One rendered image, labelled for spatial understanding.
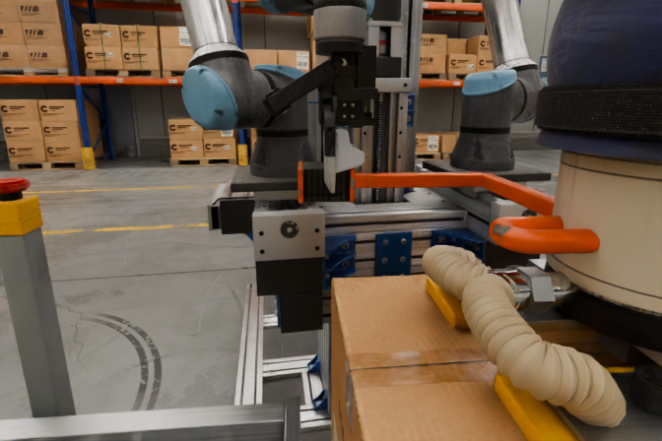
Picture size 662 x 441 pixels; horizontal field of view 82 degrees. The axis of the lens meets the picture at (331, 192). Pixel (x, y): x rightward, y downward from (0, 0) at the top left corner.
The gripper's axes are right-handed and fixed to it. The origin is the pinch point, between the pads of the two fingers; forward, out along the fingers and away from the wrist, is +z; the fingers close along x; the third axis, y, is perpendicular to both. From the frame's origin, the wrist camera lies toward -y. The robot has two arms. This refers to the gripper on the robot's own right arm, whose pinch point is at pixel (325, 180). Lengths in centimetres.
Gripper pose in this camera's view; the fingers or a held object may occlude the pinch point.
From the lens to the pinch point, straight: 59.6
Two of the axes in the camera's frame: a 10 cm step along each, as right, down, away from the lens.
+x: -0.9, -2.4, 9.7
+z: 0.0, 9.7, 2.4
